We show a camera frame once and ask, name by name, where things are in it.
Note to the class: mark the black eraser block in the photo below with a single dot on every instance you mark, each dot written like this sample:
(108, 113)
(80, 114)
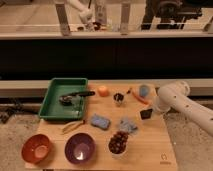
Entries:
(146, 114)

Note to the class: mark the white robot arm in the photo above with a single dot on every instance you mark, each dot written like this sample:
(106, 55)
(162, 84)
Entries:
(175, 95)

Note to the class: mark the purple bowl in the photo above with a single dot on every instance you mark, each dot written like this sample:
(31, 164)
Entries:
(79, 148)

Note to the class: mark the orange-red bowl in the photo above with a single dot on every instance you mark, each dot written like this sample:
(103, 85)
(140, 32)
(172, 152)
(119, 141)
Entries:
(36, 148)

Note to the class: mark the orange fruit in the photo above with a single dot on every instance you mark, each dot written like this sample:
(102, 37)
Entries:
(103, 91)

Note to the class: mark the small dark-filled cup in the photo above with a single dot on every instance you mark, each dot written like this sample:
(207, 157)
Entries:
(118, 98)

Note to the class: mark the orange carrot toy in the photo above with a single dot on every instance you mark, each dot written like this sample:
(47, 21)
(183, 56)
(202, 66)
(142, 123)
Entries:
(139, 98)

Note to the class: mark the blue sponge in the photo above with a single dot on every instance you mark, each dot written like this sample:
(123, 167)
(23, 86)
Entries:
(100, 122)

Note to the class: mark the blue cup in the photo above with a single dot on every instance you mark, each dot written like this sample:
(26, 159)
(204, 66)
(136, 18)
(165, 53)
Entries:
(144, 90)

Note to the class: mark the crumpled blue-grey cloth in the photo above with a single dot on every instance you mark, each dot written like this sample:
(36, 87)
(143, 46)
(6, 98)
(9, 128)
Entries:
(127, 125)

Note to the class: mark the wooden cutting board table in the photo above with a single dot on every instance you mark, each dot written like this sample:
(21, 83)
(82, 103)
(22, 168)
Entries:
(148, 148)

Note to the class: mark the yellow banana-shaped toy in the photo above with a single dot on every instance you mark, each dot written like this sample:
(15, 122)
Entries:
(71, 126)

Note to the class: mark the green plastic tray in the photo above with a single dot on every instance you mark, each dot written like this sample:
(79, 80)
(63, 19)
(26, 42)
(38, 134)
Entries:
(53, 110)

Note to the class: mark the white cup of grapes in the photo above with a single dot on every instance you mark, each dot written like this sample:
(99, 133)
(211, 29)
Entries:
(118, 143)

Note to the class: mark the black-handled ladle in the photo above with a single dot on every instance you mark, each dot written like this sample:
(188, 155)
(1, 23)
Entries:
(67, 98)

